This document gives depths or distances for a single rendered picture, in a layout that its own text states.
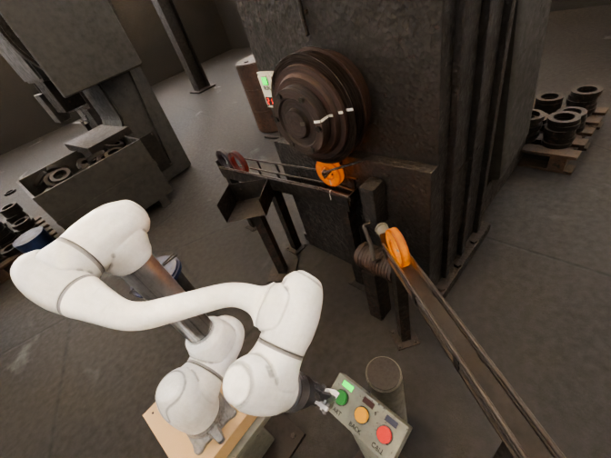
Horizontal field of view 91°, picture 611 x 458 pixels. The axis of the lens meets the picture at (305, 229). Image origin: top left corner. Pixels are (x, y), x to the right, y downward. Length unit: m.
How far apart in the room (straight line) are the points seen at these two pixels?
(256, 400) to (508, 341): 1.45
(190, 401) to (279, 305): 0.63
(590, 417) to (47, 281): 1.87
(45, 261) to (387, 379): 1.00
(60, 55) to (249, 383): 3.29
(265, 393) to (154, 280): 0.53
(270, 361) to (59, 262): 0.53
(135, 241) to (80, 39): 2.87
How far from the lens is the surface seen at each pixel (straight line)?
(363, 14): 1.26
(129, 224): 0.92
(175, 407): 1.18
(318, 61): 1.23
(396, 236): 1.14
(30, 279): 0.90
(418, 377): 1.71
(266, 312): 0.63
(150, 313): 0.74
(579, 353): 1.91
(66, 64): 3.57
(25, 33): 3.53
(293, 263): 2.23
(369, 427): 1.03
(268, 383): 0.61
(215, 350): 1.20
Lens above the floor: 1.58
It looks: 40 degrees down
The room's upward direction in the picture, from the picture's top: 19 degrees counter-clockwise
